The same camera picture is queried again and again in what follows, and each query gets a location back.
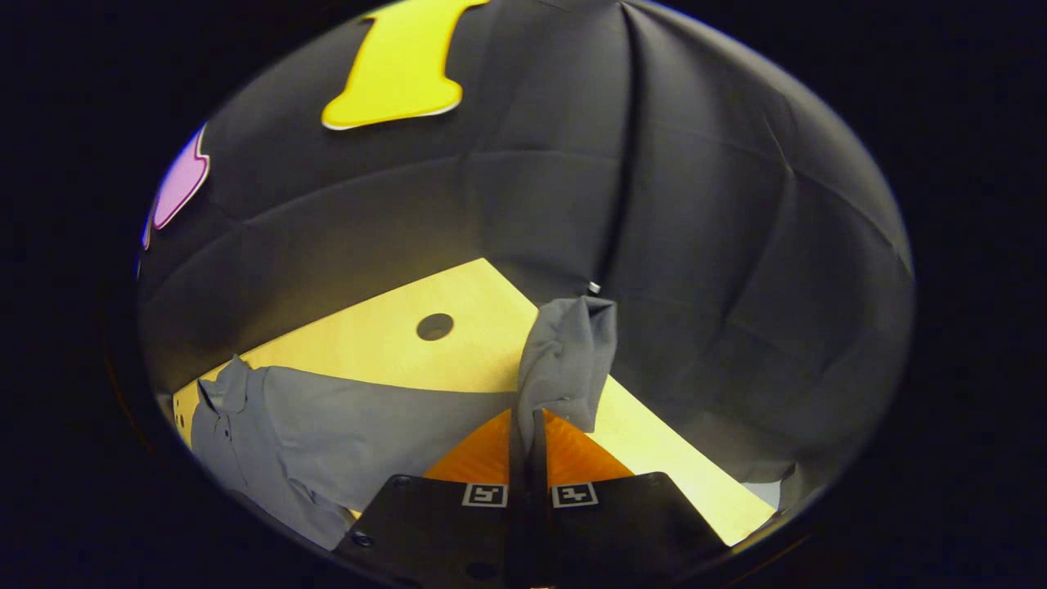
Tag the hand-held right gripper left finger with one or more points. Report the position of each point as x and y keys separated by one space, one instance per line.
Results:
x=517 y=532

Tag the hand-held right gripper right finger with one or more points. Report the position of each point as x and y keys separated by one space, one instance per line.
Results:
x=538 y=532

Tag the grey button shirt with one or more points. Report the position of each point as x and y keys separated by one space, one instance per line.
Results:
x=343 y=425

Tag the black backdrop cloth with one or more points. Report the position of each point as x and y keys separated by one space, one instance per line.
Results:
x=695 y=245

